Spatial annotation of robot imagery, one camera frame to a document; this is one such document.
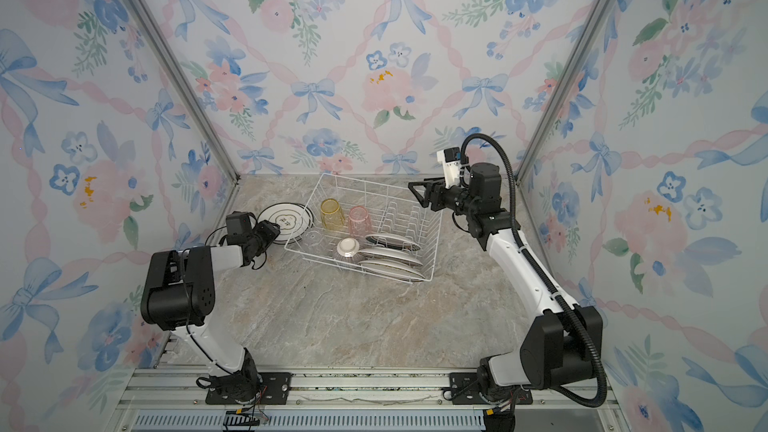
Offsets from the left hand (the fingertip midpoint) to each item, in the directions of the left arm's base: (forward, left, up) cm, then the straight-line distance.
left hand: (276, 225), depth 100 cm
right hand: (-5, -45, +26) cm, 52 cm away
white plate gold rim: (+6, -4, -4) cm, 8 cm away
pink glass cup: (-2, -28, +4) cm, 29 cm away
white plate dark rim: (+5, -4, -4) cm, 8 cm away
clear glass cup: (-10, -15, +5) cm, 18 cm away
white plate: (-18, -39, +12) cm, 45 cm away
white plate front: (-19, -38, +5) cm, 43 cm away
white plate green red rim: (-6, -39, +1) cm, 40 cm away
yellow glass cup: (+1, -19, +5) cm, 20 cm away
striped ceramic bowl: (-10, -25, +2) cm, 27 cm away
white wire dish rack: (+3, -38, +2) cm, 38 cm away
